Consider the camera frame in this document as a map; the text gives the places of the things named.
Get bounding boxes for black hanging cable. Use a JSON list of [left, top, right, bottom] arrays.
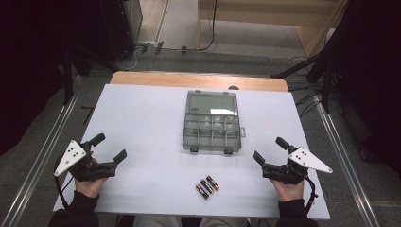
[[198, 0, 218, 52]]

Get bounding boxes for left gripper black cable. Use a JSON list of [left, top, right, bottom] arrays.
[[53, 153, 76, 210]]

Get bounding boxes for person's right hand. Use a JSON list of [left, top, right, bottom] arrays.
[[270, 179, 305, 203]]

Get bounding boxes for light wooden desk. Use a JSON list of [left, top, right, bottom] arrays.
[[196, 0, 349, 59]]

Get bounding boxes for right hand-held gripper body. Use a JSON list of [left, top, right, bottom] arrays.
[[261, 147, 334, 185]]

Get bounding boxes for grey transparent compartment storage box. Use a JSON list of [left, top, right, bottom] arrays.
[[182, 89, 247, 155]]

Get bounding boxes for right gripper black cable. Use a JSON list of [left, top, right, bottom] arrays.
[[304, 175, 319, 216]]

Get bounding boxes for black and orange battery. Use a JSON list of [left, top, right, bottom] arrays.
[[200, 179, 216, 195], [205, 175, 221, 191], [195, 183, 210, 201]]

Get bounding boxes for metal floor rail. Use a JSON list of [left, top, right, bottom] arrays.
[[0, 91, 80, 227], [314, 94, 381, 227]]

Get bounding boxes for white table cover board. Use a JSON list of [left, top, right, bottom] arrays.
[[52, 83, 332, 220]]

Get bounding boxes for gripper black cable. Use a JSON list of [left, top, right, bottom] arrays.
[[53, 153, 76, 210], [304, 175, 319, 216]]

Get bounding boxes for white floor cable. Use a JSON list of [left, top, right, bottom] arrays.
[[114, 45, 141, 72]]

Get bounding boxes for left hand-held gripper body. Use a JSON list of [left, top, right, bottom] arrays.
[[53, 139, 118, 183]]

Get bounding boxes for wooden table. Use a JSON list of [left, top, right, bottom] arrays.
[[110, 70, 289, 93]]

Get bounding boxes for black curtain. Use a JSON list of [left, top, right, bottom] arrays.
[[306, 0, 401, 174], [0, 0, 110, 157]]

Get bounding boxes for person's left hand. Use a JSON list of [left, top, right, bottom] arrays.
[[74, 177, 109, 199]]

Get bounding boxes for black floor cables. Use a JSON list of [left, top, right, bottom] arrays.
[[286, 55, 325, 119]]

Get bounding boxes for black metal stand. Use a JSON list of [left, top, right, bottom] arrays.
[[61, 44, 96, 107]]

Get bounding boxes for black computer tower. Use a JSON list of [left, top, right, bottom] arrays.
[[99, 0, 144, 62]]

